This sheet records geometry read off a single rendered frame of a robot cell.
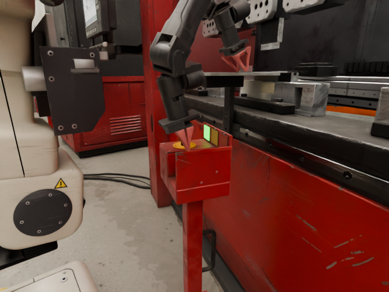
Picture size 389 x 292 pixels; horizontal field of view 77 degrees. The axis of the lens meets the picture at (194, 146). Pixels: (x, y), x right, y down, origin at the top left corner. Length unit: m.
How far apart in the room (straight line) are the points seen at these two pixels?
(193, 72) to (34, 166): 0.41
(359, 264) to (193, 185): 0.40
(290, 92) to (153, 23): 1.09
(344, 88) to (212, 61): 1.01
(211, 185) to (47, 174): 0.39
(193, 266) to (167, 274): 0.52
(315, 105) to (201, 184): 0.40
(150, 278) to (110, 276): 0.21
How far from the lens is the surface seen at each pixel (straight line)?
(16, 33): 0.57
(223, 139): 0.69
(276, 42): 0.95
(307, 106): 0.80
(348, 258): 0.66
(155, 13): 1.71
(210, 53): 1.81
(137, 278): 1.43
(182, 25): 0.58
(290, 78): 0.87
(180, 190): 0.65
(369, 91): 1.00
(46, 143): 0.55
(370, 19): 1.37
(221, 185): 0.69
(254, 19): 1.01
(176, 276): 1.42
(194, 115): 0.62
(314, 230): 0.70
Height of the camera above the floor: 1.00
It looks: 17 degrees down
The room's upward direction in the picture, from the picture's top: straight up
